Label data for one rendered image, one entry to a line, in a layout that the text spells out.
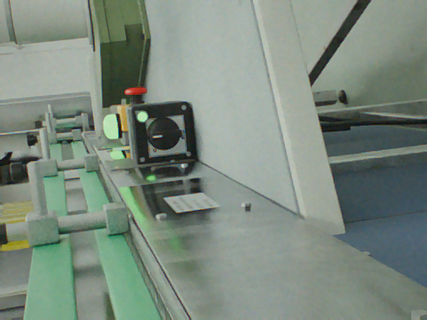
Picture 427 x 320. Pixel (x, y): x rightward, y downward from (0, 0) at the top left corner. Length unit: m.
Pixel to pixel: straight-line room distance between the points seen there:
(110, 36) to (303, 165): 0.77
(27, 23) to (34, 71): 3.81
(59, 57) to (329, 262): 4.91
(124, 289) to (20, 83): 4.84
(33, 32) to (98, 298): 1.06
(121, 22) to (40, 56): 3.98
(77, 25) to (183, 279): 1.11
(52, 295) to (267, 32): 0.29
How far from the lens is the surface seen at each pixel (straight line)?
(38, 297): 0.49
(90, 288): 0.50
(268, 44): 0.62
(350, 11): 1.81
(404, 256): 0.51
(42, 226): 0.63
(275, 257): 0.45
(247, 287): 0.39
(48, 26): 1.48
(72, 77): 5.29
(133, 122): 0.95
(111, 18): 1.32
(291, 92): 0.60
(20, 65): 5.29
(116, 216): 0.63
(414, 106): 1.74
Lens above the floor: 0.93
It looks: 12 degrees down
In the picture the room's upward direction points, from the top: 97 degrees counter-clockwise
